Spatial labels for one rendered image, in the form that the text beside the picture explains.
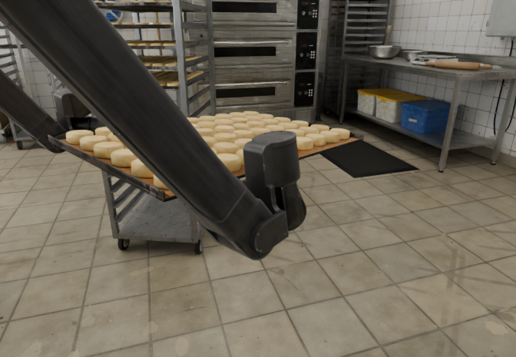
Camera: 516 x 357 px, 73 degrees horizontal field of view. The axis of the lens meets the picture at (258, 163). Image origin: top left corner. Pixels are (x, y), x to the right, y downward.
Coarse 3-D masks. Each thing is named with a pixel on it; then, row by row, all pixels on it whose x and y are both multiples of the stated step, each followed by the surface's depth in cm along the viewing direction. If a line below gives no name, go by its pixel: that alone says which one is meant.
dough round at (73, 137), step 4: (68, 132) 70; (72, 132) 70; (76, 132) 70; (80, 132) 70; (84, 132) 70; (88, 132) 70; (92, 132) 72; (68, 136) 68; (72, 136) 68; (76, 136) 68; (80, 136) 68; (84, 136) 69; (68, 140) 68; (72, 140) 68; (76, 140) 68
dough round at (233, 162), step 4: (220, 156) 60; (224, 156) 60; (228, 156) 60; (232, 156) 60; (236, 156) 60; (224, 160) 57; (228, 160) 57; (232, 160) 58; (236, 160) 58; (240, 160) 59; (224, 164) 57; (228, 164) 57; (232, 164) 58; (236, 164) 58; (240, 164) 59; (228, 168) 58; (232, 168) 58; (236, 168) 58
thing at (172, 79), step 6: (150, 72) 212; (156, 72) 210; (162, 72) 216; (168, 72) 210; (174, 72) 209; (192, 72) 214; (198, 72) 209; (156, 78) 183; (162, 78) 183; (168, 78) 183; (174, 78) 183; (162, 84) 166; (168, 84) 166; (174, 84) 166
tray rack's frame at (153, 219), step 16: (208, 0) 203; (208, 16) 206; (208, 32) 209; (208, 48) 212; (144, 208) 222; (160, 208) 222; (176, 208) 222; (128, 224) 203; (144, 224) 203; (160, 224) 203; (176, 224) 203; (128, 240) 206; (160, 240) 192; (176, 240) 191
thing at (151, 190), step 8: (48, 136) 70; (352, 136) 91; (360, 136) 90; (56, 144) 68; (64, 144) 65; (344, 144) 82; (72, 152) 63; (80, 152) 61; (320, 152) 74; (88, 160) 59; (96, 160) 57; (104, 168) 56; (112, 168) 54; (120, 176) 53; (128, 176) 51; (240, 176) 56; (136, 184) 50; (144, 184) 48; (152, 192) 47; (160, 192) 46; (168, 200) 46
